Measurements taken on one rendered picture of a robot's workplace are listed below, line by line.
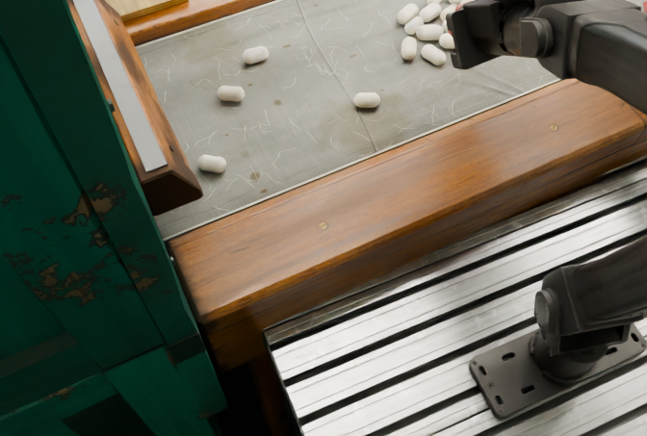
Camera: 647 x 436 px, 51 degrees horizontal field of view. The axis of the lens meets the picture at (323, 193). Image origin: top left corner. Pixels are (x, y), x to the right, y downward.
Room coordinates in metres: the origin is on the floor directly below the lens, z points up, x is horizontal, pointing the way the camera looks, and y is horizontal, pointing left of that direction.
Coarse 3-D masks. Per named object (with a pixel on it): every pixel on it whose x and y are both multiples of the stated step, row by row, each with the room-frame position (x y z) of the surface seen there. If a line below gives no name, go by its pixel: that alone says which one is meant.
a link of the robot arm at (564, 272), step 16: (640, 240) 0.26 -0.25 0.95; (608, 256) 0.27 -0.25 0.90; (624, 256) 0.26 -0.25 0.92; (640, 256) 0.24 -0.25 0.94; (560, 272) 0.29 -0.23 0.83; (576, 272) 0.28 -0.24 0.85; (592, 272) 0.27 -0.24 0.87; (608, 272) 0.26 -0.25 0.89; (624, 272) 0.24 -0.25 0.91; (640, 272) 0.23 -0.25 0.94; (544, 288) 0.29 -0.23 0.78; (560, 288) 0.27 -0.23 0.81; (576, 288) 0.26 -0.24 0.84; (592, 288) 0.26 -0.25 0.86; (608, 288) 0.25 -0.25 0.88; (624, 288) 0.24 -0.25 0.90; (640, 288) 0.23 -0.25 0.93; (576, 304) 0.25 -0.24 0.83; (592, 304) 0.24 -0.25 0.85; (608, 304) 0.24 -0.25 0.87; (624, 304) 0.23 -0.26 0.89; (640, 304) 0.22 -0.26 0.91; (576, 320) 0.24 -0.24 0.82; (592, 320) 0.23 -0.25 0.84; (608, 320) 0.23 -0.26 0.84; (624, 320) 0.24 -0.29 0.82; (640, 320) 0.24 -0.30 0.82
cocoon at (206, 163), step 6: (204, 156) 0.46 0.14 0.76; (210, 156) 0.46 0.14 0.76; (198, 162) 0.45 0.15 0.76; (204, 162) 0.45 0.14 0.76; (210, 162) 0.45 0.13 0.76; (216, 162) 0.45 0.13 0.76; (222, 162) 0.45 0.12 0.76; (204, 168) 0.45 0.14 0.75; (210, 168) 0.45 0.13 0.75; (216, 168) 0.44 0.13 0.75; (222, 168) 0.45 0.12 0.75
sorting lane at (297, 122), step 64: (320, 0) 0.75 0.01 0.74; (384, 0) 0.75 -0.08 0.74; (448, 0) 0.76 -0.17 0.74; (640, 0) 0.77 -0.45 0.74; (192, 64) 0.62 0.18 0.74; (256, 64) 0.62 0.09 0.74; (320, 64) 0.63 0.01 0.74; (384, 64) 0.63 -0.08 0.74; (448, 64) 0.63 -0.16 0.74; (512, 64) 0.63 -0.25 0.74; (192, 128) 0.51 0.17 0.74; (256, 128) 0.52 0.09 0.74; (320, 128) 0.52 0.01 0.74; (384, 128) 0.52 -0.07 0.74; (256, 192) 0.42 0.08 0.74
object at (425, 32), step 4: (420, 28) 0.68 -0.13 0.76; (424, 28) 0.68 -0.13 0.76; (428, 28) 0.68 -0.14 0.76; (432, 28) 0.68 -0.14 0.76; (436, 28) 0.68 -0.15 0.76; (440, 28) 0.68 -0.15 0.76; (416, 32) 0.68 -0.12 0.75; (420, 32) 0.67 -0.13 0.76; (424, 32) 0.67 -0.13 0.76; (428, 32) 0.67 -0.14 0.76; (432, 32) 0.67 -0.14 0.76; (436, 32) 0.67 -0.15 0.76; (440, 32) 0.67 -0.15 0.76; (420, 36) 0.67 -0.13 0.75; (424, 36) 0.67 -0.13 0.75; (428, 36) 0.67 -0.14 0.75; (432, 36) 0.67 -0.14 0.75; (436, 36) 0.67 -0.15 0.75; (440, 36) 0.67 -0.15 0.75
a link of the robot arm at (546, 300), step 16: (544, 304) 0.26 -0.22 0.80; (560, 304) 0.26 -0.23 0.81; (544, 320) 0.25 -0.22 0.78; (560, 320) 0.25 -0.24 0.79; (544, 336) 0.25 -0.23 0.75; (560, 336) 0.25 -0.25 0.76; (576, 336) 0.25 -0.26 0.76; (592, 336) 0.25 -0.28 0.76; (608, 336) 0.25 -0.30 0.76; (624, 336) 0.25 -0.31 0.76; (560, 352) 0.23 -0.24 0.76
